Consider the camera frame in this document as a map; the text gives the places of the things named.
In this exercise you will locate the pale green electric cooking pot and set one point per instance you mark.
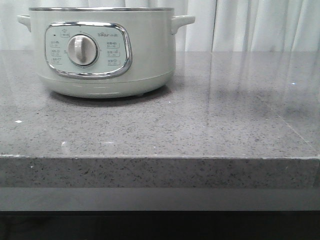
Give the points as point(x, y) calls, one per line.
point(104, 52)

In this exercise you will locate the white pleated curtain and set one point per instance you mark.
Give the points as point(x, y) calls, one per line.
point(220, 25)

